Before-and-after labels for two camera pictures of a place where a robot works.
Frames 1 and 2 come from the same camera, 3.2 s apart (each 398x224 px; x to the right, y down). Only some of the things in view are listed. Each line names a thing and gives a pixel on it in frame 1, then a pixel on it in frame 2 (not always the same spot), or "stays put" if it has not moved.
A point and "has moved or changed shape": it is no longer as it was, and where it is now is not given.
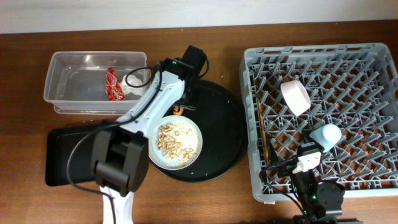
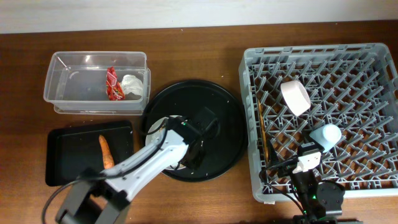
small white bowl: x=296 y=96 stays put
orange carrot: x=177 y=112 has moved or changed shape
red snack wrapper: x=114 y=88 stays put
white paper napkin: x=131 y=83 stays put
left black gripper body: x=192 y=96 to x=195 y=162
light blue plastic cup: x=326 y=137 stays put
